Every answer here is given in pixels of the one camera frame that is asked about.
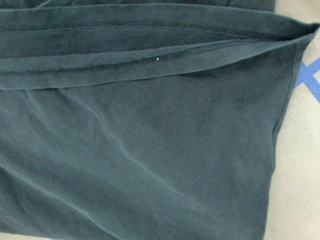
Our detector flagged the black printed t-shirt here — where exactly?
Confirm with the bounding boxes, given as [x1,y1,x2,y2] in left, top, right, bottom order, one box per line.
[0,0,320,240]

